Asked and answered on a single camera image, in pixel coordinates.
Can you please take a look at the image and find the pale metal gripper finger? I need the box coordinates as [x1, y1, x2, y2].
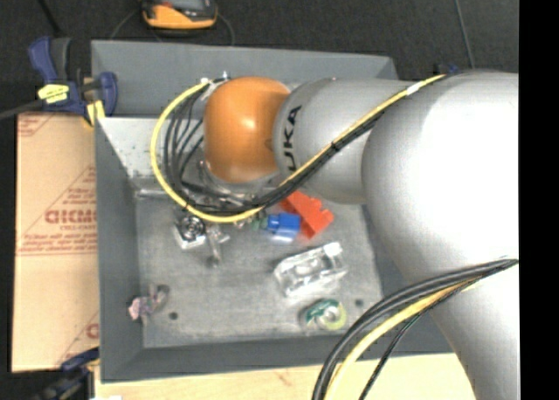
[206, 224, 231, 268]
[173, 210, 208, 252]

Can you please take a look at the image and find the grey metal bin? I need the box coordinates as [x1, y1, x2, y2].
[90, 39, 453, 382]

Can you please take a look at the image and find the blue toy block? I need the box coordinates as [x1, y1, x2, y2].
[266, 211, 302, 245]

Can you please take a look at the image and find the red-orange toy block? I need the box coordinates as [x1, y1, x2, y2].
[279, 190, 335, 240]

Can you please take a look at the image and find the clear plastic box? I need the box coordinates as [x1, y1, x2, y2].
[273, 241, 349, 298]

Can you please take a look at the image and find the brown cardboard board, red print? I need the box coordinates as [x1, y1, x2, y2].
[10, 111, 100, 373]

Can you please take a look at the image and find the green and white ring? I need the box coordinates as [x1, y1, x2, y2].
[299, 298, 349, 332]

